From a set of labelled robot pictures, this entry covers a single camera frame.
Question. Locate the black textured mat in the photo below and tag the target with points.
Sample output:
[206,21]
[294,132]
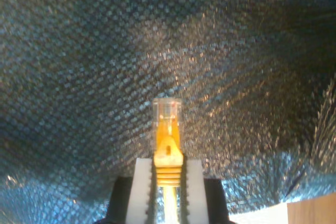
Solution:
[78,51]

